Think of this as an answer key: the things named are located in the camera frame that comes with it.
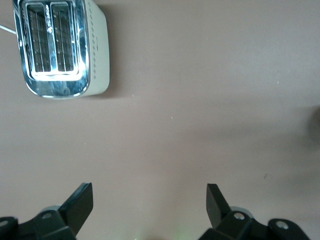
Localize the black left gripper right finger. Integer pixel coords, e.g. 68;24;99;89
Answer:
198;183;311;240

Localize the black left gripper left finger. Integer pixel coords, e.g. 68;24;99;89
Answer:
0;182;94;240

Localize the brown table cover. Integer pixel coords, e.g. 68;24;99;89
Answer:
0;0;320;240

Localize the beige chrome toaster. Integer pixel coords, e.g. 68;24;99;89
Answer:
12;0;111;100

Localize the white toaster cable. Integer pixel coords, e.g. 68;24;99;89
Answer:
0;24;17;35

